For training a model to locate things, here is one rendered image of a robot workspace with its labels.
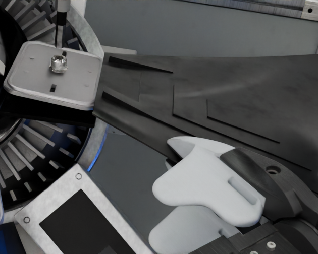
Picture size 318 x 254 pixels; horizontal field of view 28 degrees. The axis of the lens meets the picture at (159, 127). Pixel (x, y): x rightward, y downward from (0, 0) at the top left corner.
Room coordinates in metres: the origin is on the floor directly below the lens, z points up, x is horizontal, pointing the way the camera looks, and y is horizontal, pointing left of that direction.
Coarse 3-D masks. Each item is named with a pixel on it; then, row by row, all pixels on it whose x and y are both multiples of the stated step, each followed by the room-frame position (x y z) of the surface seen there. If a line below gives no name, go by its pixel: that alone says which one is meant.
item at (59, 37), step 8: (56, 0) 0.39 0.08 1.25; (64, 0) 0.39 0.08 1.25; (56, 8) 0.39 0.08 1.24; (64, 8) 0.39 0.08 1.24; (64, 16) 0.39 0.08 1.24; (56, 24) 0.40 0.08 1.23; (64, 24) 0.39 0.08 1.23; (56, 32) 0.39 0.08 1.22; (64, 32) 0.40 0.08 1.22; (56, 40) 0.39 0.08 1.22; (64, 40) 0.40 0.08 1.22
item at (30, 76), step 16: (32, 48) 0.42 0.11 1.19; (48, 48) 0.43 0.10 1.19; (64, 48) 0.44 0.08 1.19; (16, 64) 0.39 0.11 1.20; (32, 64) 0.40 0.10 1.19; (48, 64) 0.40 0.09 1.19; (80, 64) 0.42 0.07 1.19; (96, 64) 0.43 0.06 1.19; (16, 80) 0.37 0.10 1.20; (32, 80) 0.37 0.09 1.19; (48, 80) 0.38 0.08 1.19; (64, 80) 0.39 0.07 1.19; (80, 80) 0.39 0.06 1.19; (96, 80) 0.40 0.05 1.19; (32, 96) 0.35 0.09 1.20; (48, 96) 0.35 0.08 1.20; (64, 96) 0.36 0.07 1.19; (80, 96) 0.37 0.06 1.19
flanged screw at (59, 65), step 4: (52, 56) 0.40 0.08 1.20; (56, 56) 0.40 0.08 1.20; (60, 56) 0.40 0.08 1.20; (64, 56) 0.40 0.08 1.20; (52, 60) 0.39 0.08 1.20; (56, 60) 0.39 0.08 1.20; (60, 60) 0.39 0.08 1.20; (64, 60) 0.39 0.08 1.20; (52, 64) 0.39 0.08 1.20; (56, 64) 0.39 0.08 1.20; (60, 64) 0.39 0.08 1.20; (64, 64) 0.39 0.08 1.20; (52, 68) 0.39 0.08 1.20; (56, 68) 0.39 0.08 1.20; (60, 68) 0.39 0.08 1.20; (64, 68) 0.39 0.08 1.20; (56, 72) 0.39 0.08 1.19; (60, 72) 0.39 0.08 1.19
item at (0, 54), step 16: (0, 16) 0.46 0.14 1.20; (0, 32) 0.39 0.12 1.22; (16, 32) 0.45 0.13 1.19; (0, 48) 0.37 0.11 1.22; (16, 48) 0.44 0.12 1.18; (0, 80) 0.36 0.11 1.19; (0, 96) 0.37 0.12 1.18; (0, 128) 0.40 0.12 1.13; (16, 128) 0.40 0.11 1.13; (0, 144) 0.39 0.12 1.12
